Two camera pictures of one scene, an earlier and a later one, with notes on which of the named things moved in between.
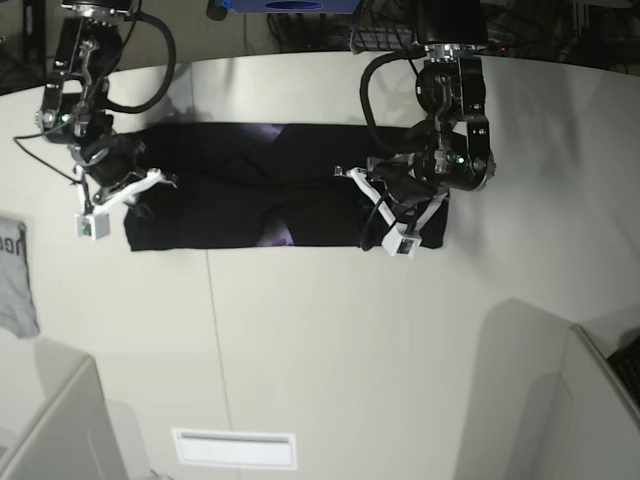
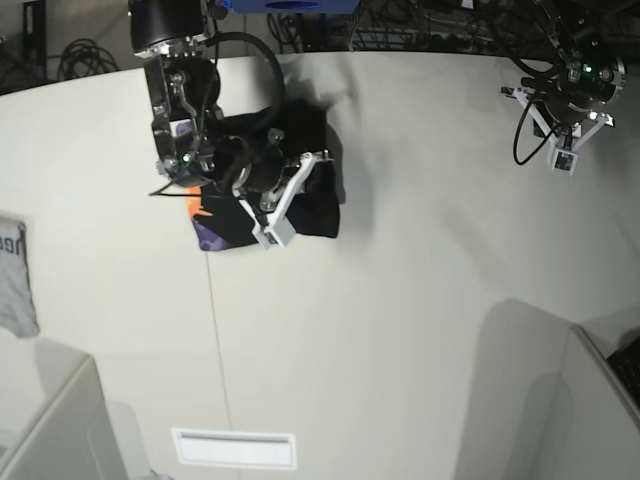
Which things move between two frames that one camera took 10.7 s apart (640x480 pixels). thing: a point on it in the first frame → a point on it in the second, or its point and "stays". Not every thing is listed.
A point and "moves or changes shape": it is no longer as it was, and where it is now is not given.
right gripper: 455,154 → 583,81
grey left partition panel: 72,436 stays
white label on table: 236,448 stays
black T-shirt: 253,185 moves or changes shape
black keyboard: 626,365 stays
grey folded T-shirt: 18,308 stays
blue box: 293,6 stays
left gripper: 75,107 → 197,144
